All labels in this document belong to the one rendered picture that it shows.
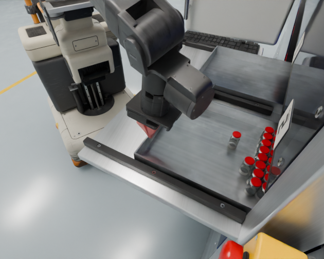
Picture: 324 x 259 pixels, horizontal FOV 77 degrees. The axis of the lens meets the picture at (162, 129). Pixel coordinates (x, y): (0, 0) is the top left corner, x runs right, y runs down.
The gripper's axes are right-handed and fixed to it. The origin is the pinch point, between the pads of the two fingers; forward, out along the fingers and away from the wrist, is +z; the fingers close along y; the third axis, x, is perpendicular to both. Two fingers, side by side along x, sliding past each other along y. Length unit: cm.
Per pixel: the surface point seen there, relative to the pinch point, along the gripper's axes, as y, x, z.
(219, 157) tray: 16.4, 5.0, 2.6
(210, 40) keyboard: -10, 76, 11
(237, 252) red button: 21.5, -17.2, -11.1
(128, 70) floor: -106, 139, 106
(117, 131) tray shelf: -10.4, -0.1, 6.3
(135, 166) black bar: 0.7, -7.8, 2.9
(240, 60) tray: 9, 53, 3
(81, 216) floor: -36, -11, 98
